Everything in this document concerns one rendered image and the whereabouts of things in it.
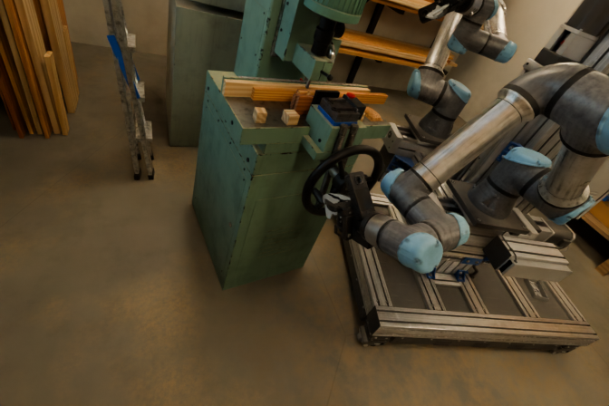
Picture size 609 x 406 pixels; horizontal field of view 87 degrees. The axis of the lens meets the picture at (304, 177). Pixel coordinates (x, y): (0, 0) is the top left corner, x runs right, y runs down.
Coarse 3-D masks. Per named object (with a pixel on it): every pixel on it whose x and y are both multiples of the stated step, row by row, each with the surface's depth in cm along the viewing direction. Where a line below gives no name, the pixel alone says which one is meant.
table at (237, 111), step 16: (224, 96) 101; (224, 112) 102; (240, 112) 96; (272, 112) 102; (240, 128) 92; (256, 128) 93; (272, 128) 95; (288, 128) 98; (304, 128) 102; (368, 128) 117; (384, 128) 121; (240, 144) 94; (304, 144) 103
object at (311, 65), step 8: (296, 48) 109; (304, 48) 106; (296, 56) 109; (304, 56) 105; (312, 56) 102; (320, 56) 104; (296, 64) 110; (304, 64) 106; (312, 64) 102; (320, 64) 102; (328, 64) 104; (304, 72) 106; (312, 72) 103; (320, 72) 104; (328, 72) 106; (312, 80) 105; (320, 80) 106
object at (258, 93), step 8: (256, 88) 103; (264, 88) 104; (272, 88) 106; (280, 88) 108; (288, 88) 110; (256, 96) 104; (264, 96) 105; (272, 96) 107; (280, 96) 108; (288, 96) 110; (360, 96) 126; (368, 96) 128; (376, 96) 131; (384, 96) 133
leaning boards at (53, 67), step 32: (0, 0) 143; (32, 0) 158; (0, 32) 152; (32, 32) 156; (64, 32) 193; (0, 64) 158; (32, 64) 165; (64, 64) 193; (32, 96) 174; (64, 96) 201; (32, 128) 184; (64, 128) 190
